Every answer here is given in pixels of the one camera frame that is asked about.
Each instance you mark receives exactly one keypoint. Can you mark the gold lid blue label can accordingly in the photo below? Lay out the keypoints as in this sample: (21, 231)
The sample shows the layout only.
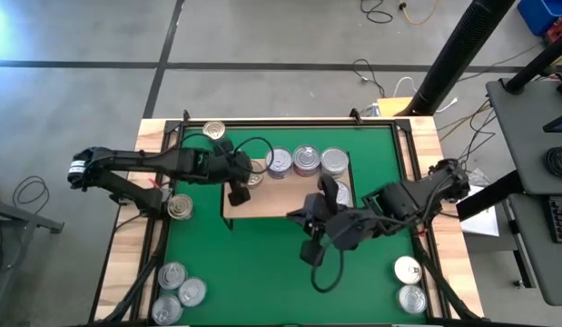
(180, 206)
(257, 175)

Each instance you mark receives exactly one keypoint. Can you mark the gold-rim can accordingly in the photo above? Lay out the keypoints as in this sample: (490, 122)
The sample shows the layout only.
(345, 193)

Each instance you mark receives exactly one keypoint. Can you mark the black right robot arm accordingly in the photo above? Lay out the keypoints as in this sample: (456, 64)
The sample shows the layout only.
(412, 200)

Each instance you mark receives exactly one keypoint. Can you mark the wooden shelf black metal legs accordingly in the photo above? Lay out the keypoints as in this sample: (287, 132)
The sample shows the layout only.
(276, 197)

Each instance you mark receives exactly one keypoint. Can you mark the black clamp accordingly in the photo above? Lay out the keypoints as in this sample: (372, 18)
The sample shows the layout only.
(186, 115)
(355, 114)

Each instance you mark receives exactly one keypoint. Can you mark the black metal table frame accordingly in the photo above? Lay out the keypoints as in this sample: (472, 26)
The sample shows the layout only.
(285, 123)

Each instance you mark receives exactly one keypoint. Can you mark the white paper sheet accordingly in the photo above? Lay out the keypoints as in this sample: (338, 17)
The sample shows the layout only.
(482, 224)

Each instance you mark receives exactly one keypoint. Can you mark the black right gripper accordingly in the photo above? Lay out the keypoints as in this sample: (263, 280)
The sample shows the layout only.
(344, 227)

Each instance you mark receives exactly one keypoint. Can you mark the silver lid blue label can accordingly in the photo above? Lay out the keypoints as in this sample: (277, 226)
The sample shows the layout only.
(279, 162)

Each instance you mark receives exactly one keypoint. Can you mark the grey metal stand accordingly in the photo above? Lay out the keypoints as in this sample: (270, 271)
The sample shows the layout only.
(26, 219)

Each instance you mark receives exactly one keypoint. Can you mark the green table mat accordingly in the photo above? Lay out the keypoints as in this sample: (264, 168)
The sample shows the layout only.
(244, 272)

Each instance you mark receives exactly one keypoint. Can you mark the red object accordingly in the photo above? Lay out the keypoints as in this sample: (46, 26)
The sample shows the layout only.
(561, 32)

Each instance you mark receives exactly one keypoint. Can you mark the white lid tin can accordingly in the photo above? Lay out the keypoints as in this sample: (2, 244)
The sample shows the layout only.
(407, 270)

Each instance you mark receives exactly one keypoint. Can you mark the silver lid red label can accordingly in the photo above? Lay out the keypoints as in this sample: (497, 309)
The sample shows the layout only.
(306, 160)

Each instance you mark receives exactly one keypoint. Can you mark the black slanted pole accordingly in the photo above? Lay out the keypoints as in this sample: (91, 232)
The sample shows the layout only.
(535, 68)

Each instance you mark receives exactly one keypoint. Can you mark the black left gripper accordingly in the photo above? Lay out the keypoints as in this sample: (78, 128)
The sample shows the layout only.
(214, 165)

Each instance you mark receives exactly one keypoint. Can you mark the grey desk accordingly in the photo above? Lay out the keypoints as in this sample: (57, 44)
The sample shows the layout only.
(525, 136)

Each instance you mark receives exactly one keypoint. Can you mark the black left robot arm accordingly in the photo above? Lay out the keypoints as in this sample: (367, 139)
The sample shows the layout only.
(135, 159)

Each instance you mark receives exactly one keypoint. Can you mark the small wooden box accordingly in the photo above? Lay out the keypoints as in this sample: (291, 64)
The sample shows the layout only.
(391, 106)

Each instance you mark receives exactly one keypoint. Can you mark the gold lid tin can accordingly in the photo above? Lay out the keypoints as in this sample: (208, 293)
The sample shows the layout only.
(213, 129)

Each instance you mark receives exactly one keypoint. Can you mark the silver lid white label can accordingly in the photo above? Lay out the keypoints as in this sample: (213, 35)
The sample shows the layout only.
(334, 162)

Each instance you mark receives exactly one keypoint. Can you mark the black desk support bar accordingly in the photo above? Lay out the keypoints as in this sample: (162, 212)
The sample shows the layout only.
(489, 200)

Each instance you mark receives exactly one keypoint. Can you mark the black keyboard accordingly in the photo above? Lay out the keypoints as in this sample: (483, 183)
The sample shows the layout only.
(561, 218)

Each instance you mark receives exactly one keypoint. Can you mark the black corrugated column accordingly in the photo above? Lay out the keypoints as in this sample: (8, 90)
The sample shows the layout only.
(462, 50)

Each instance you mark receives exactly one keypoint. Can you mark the blue plastic bin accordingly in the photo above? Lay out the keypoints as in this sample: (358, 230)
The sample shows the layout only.
(539, 13)

